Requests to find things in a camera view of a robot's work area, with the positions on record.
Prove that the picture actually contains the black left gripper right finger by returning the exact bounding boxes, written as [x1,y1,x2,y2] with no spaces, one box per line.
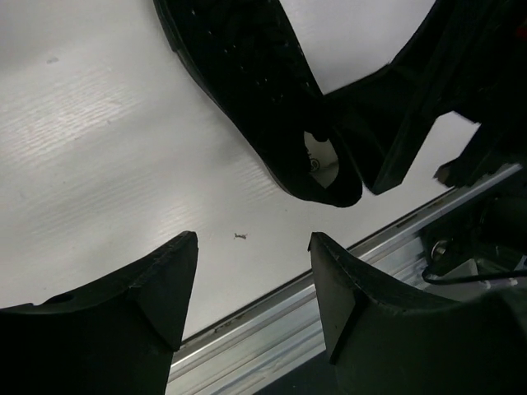
[309,232,526,394]

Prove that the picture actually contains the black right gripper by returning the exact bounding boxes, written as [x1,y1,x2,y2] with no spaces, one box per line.
[324,1,526,194]

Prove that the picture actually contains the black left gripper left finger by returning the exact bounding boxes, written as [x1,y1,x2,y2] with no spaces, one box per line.
[1,231,198,394]

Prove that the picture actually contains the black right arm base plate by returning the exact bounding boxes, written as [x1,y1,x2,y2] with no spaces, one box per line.
[422,170,526,286]

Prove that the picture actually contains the aluminium mounting rail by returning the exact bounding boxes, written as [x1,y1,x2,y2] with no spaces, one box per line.
[166,166,526,394]

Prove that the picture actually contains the all-black slip-on shoe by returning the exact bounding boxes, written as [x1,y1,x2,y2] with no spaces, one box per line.
[154,1,362,207]

